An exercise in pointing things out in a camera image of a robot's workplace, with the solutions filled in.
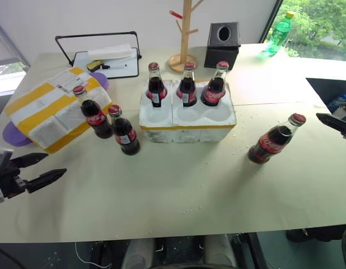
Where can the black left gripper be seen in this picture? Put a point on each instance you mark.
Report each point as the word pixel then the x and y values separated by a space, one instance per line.
pixel 9 179

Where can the dark storage bin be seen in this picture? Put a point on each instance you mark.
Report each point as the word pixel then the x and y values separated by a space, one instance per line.
pixel 321 89

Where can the green plastic soda bottle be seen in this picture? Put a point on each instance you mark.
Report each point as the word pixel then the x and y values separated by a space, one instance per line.
pixel 279 33

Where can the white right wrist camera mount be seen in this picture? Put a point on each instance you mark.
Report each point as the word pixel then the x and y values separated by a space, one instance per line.
pixel 343 110

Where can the white foam bottle tray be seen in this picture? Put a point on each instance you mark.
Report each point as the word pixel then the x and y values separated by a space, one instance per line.
pixel 189 127

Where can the glass cola bottle red cap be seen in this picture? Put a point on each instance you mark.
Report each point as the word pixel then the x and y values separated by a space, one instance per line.
pixel 94 117
pixel 125 137
pixel 269 145
pixel 156 87
pixel 213 93
pixel 187 89

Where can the small red peg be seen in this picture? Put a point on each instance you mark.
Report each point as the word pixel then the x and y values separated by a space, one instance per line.
pixel 175 14

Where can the folded white paper towel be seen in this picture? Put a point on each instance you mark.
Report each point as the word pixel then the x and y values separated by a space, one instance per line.
pixel 111 52

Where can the black leather tissue box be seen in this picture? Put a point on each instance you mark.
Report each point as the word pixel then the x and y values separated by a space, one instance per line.
pixel 220 50

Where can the purple round mat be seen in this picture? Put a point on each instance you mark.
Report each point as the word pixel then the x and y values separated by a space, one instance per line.
pixel 13 135

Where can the black table frame leg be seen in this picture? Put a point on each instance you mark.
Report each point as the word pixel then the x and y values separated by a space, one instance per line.
pixel 252 250

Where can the white and yellow package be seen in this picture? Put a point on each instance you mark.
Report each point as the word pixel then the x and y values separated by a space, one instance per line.
pixel 44 112

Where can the wooden mug tree stand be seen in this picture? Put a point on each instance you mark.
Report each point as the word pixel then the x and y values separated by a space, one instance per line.
pixel 184 56

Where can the small whiteboard black frame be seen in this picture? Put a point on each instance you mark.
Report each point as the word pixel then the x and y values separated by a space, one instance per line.
pixel 122 72

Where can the blue plastic water bottle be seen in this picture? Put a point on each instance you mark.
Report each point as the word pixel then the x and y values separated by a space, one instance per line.
pixel 337 102

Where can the grey rounded shape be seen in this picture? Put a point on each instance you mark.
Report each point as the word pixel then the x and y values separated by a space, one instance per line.
pixel 138 255
pixel 220 252

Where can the yellow black whiteboard eraser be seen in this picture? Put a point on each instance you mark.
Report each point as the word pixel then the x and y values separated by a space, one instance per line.
pixel 96 65

